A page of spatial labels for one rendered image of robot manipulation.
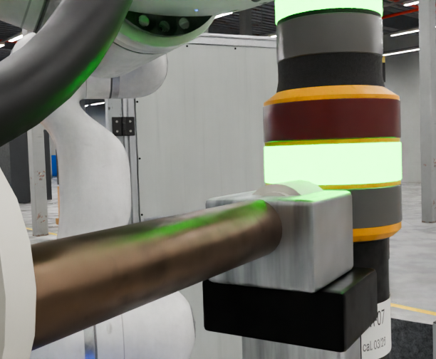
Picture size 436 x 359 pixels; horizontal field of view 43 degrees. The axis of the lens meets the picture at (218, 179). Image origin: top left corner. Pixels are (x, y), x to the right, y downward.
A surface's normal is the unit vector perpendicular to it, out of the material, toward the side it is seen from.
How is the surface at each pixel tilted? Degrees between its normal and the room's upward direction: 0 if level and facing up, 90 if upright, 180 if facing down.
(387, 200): 90
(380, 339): 90
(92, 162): 76
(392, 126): 90
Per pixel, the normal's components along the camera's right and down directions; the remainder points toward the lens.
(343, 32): 0.05, 0.05
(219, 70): 0.41, 0.04
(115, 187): 0.69, -0.17
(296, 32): -0.67, 0.06
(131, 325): 0.24, -0.33
